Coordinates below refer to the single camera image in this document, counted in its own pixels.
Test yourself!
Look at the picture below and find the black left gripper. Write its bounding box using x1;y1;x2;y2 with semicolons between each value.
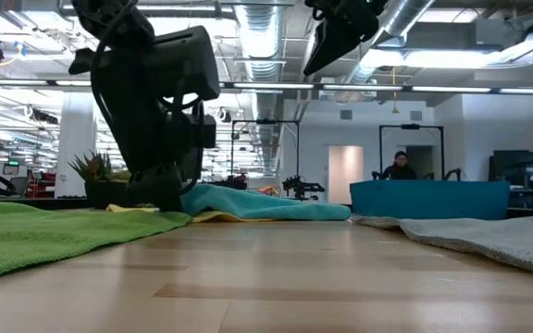
108;92;217;213

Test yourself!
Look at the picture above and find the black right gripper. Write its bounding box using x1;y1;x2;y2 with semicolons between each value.
303;0;389;78

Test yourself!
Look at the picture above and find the yellow microfiber towel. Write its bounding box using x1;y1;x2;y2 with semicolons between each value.
105;203;275;225

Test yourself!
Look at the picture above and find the teal microfiber towel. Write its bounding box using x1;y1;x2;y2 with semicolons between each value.
180;183;353;222

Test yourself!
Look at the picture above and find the green microfiber towel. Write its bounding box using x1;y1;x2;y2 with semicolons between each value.
0;201;193;285

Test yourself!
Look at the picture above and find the grey microfiber towel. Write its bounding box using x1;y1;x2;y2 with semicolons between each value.
351;214;533;279

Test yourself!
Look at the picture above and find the potted succulent plant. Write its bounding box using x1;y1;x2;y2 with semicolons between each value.
68;151;134;211

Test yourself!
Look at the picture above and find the long ceiling light bar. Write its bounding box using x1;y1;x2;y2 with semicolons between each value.
0;79;533;94

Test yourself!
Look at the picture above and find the white pillar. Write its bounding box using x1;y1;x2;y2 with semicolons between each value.
55;92;99;199

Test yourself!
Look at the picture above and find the white door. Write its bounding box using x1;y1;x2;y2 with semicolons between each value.
328;144;365;205

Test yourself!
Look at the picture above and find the grey office chair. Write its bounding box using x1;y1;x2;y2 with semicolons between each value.
9;176;31;198

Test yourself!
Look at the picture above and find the person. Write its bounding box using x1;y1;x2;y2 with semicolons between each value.
380;150;419;181

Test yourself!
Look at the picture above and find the blue plastic bin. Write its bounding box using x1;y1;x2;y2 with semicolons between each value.
349;179;511;221

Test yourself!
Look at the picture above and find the black equipment rack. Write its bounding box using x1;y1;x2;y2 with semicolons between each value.
488;148;533;218

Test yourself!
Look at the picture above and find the black metal stand frame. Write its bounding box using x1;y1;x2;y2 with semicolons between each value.
378;123;446;181
230;118;302;179

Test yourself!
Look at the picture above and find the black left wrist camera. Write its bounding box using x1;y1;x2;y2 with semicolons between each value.
148;25;222;102

